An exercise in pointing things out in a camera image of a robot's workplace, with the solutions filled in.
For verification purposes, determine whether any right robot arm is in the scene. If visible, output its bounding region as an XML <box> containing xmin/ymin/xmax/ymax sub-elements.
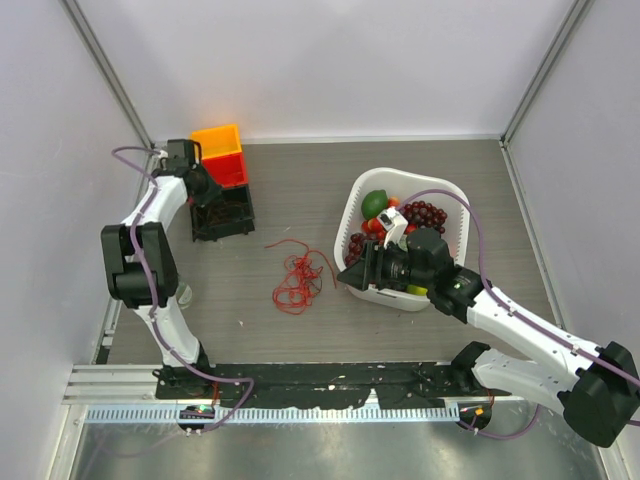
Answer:
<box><xmin>337</xmin><ymin>230</ymin><xmax>639</xmax><ymax>448</ymax></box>

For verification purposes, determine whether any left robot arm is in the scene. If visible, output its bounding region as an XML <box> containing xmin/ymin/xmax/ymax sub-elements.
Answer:
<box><xmin>100</xmin><ymin>139</ymin><xmax>222</xmax><ymax>399</ymax></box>

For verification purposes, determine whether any red cable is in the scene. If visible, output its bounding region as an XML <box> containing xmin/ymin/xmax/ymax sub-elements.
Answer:
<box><xmin>264</xmin><ymin>238</ymin><xmax>337</xmax><ymax>317</ymax></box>

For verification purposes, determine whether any white slotted cable duct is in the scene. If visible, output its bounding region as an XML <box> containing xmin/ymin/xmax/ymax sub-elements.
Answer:
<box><xmin>85</xmin><ymin>403</ymin><xmax>460</xmax><ymax>425</ymax></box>

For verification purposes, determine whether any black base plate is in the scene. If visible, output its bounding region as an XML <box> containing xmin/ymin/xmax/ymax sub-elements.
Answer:
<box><xmin>152</xmin><ymin>362</ymin><xmax>490</xmax><ymax>410</ymax></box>

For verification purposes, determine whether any clear glass bottle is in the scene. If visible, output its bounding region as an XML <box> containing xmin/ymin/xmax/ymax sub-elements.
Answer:
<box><xmin>175</xmin><ymin>279</ymin><xmax>193</xmax><ymax>310</ymax></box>

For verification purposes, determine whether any white fruit basket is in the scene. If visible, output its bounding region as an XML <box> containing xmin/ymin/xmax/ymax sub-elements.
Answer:
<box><xmin>333</xmin><ymin>167</ymin><xmax>472</xmax><ymax>313</ymax></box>

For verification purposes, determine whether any red grape bunch front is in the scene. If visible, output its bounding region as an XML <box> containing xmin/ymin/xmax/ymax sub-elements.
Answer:
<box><xmin>344</xmin><ymin>232</ymin><xmax>369</xmax><ymax>267</ymax></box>

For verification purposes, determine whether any black plastic bin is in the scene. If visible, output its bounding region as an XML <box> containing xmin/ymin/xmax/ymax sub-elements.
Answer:
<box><xmin>190</xmin><ymin>185</ymin><xmax>255</xmax><ymax>242</ymax></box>

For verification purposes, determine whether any green lime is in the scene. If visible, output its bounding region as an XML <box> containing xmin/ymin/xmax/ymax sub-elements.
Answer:
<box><xmin>361</xmin><ymin>189</ymin><xmax>388</xmax><ymax>220</ymax></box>

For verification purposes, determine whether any yellow plastic bin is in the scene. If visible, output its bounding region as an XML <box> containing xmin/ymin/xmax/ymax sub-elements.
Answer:
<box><xmin>190</xmin><ymin>124</ymin><xmax>242</xmax><ymax>159</ymax></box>

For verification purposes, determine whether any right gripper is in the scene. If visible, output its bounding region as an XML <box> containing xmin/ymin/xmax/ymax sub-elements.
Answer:
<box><xmin>337</xmin><ymin>236</ymin><xmax>433</xmax><ymax>292</ymax></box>

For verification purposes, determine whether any red plastic bin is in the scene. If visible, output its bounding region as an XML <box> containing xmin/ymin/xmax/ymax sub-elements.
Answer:
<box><xmin>202</xmin><ymin>152</ymin><xmax>249</xmax><ymax>188</ymax></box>

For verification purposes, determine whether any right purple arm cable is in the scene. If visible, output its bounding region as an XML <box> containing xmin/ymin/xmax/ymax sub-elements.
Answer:
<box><xmin>397</xmin><ymin>188</ymin><xmax>640</xmax><ymax>441</ymax></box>

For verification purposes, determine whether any dark red grape bunch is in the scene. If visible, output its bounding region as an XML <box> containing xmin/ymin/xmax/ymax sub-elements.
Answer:
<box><xmin>399</xmin><ymin>201</ymin><xmax>448</xmax><ymax>235</ymax></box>

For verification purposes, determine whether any brown cable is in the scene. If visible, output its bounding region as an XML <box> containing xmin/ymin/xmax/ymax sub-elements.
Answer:
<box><xmin>204</xmin><ymin>202</ymin><xmax>249</xmax><ymax>229</ymax></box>

